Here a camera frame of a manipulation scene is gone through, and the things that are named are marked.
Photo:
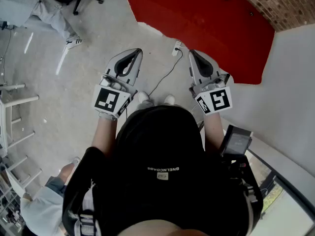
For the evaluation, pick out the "black chest-mounted screen device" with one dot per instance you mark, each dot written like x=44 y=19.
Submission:
x=237 y=141

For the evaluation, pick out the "white power strip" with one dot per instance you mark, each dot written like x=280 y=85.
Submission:
x=176 y=48

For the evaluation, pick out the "person's white shoe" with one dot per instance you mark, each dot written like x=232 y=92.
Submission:
x=143 y=97
x=169 y=99

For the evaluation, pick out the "person's right forearm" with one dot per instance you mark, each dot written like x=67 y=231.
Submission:
x=214 y=134

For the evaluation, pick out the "person's black t-shirt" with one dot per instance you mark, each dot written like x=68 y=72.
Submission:
x=160 y=181

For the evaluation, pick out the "person's right white shoe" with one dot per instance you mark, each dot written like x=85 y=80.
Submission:
x=169 y=99

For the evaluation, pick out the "white stool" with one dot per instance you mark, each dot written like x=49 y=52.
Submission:
x=17 y=176
x=9 y=102

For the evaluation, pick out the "person's left forearm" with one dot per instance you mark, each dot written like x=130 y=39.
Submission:
x=103 y=136

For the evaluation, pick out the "person's right hand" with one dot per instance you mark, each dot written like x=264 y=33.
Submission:
x=217 y=82

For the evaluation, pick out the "white wristwatch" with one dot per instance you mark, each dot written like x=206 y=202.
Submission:
x=108 y=116

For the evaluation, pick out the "person's left white shoe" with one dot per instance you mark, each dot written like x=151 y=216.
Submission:
x=143 y=97

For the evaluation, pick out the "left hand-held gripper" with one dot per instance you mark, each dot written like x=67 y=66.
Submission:
x=105 y=101

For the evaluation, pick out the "red tablecloth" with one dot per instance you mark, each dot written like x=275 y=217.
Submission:
x=209 y=28

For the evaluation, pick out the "window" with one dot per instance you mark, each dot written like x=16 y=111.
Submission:
x=278 y=200

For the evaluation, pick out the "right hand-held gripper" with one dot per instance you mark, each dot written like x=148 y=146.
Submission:
x=219 y=99

